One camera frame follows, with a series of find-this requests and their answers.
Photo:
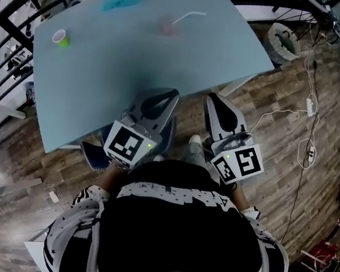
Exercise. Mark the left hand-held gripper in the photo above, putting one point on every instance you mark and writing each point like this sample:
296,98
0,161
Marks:
125,146

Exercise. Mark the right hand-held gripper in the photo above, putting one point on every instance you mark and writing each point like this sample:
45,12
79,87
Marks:
242,163

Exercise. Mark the clear pink cup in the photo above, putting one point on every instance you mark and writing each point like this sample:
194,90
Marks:
167,28

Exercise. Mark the white bendy straw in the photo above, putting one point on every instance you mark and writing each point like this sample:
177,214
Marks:
181,19

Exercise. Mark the person's right forearm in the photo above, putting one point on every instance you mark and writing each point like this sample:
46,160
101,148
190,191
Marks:
239,199

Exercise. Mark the person's left forearm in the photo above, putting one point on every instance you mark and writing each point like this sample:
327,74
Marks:
113,177

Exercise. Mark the green paper cup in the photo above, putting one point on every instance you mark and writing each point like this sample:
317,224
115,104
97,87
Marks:
63,41

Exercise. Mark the person's white shoe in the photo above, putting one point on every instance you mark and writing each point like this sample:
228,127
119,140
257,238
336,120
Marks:
195,140

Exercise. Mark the person's grey trouser leg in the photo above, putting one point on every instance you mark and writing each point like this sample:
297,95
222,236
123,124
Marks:
192,154

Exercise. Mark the dark blue chair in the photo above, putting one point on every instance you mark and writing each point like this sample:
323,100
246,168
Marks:
97,157

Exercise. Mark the small white power strip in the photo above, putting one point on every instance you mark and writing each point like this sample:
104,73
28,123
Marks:
311,152

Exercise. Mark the woven grey basket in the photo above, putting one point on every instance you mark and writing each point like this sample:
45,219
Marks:
281,44

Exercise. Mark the blue fluffy cloth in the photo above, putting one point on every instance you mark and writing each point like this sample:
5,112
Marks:
122,0

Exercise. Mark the black and white shirt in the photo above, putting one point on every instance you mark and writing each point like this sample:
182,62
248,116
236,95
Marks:
181,229

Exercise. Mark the grey waste bin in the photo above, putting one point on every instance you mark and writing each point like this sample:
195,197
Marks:
30,93

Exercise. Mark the small white card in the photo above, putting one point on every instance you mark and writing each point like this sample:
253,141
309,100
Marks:
53,196

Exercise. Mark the red box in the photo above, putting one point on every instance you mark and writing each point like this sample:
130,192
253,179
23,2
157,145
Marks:
325,252

